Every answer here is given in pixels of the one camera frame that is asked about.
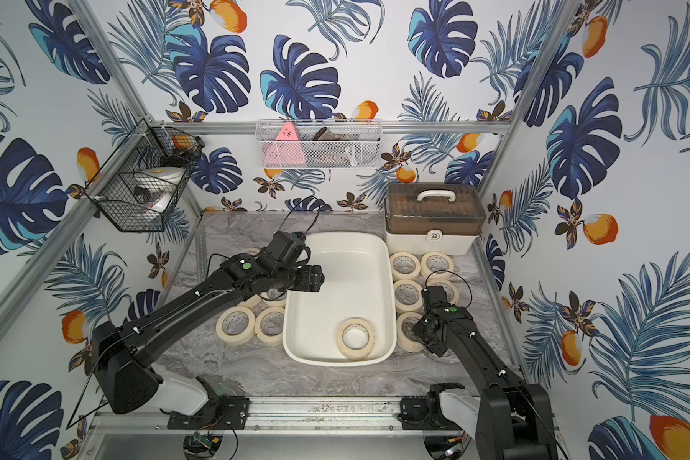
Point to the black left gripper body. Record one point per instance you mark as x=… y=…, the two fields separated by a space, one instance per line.
x=309 y=278

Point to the black wire basket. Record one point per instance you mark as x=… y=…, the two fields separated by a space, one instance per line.
x=146 y=146

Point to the white object in black basket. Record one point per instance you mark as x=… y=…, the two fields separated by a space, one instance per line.
x=154 y=189

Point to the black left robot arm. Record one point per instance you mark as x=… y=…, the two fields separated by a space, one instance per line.
x=123 y=356

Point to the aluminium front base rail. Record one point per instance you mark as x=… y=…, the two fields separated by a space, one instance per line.
x=271 y=415

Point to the cream tape roll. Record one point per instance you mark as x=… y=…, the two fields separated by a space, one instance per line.
x=452 y=292
x=277 y=302
x=406 y=339
x=405 y=266
x=436 y=265
x=408 y=296
x=269 y=326
x=355 y=339
x=236 y=326

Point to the perforated metal DIN rail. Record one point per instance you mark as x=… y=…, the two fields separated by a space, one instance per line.
x=202 y=255

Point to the white mesh wall basket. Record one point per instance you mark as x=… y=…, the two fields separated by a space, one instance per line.
x=330 y=144

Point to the pink triangle in basket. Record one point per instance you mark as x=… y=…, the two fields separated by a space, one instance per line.
x=285 y=151

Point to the brown lidded storage case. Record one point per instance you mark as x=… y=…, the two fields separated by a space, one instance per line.
x=432 y=217

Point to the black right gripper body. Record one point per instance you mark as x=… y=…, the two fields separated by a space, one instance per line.
x=421 y=333

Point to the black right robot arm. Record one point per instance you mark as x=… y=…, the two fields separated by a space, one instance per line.
x=508 y=418

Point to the white plastic storage tray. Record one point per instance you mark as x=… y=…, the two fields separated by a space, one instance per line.
x=358 y=283

